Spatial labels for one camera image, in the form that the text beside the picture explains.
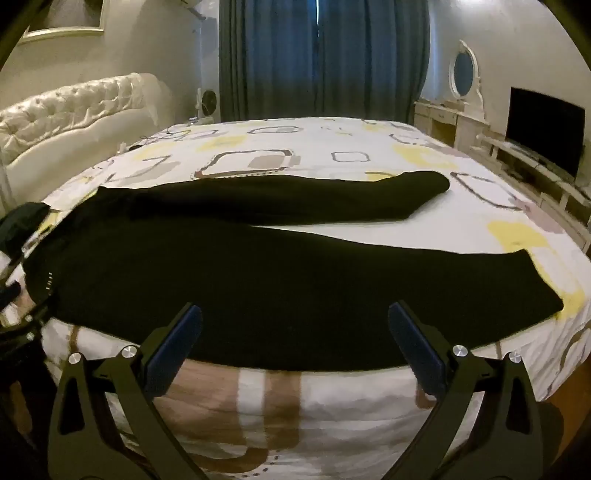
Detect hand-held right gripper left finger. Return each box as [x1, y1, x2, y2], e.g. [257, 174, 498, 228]
[47, 302, 208, 480]

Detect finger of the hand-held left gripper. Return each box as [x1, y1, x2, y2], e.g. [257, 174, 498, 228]
[0, 300, 48, 356]
[0, 256, 27, 302]

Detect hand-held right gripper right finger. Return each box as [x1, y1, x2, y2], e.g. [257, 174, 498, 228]
[388, 301, 541, 480]

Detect black pants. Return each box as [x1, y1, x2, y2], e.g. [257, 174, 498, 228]
[23, 171, 565, 372]

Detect dark cloth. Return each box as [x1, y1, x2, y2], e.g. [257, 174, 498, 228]
[0, 202, 51, 254]

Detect white tufted headboard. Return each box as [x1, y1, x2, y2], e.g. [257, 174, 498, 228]
[0, 72, 162, 204]

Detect white television stand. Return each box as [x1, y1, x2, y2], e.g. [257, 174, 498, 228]
[471, 129, 591, 232]

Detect white printed bedsheet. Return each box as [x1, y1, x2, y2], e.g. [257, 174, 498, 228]
[0, 117, 591, 480]

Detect white dressing table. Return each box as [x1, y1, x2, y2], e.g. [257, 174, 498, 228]
[414, 99, 489, 151]

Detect small white fan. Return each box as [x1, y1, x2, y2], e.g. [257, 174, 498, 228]
[196, 88, 219, 123]

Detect black television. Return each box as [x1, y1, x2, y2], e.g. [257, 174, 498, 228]
[505, 87, 586, 178]

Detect oval vanity mirror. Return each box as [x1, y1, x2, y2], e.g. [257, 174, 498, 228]
[449, 40, 485, 104]

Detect blue curtain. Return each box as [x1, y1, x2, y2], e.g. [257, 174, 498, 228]
[218, 0, 431, 124]

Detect framed wall picture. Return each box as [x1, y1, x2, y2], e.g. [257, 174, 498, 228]
[18, 0, 108, 44]

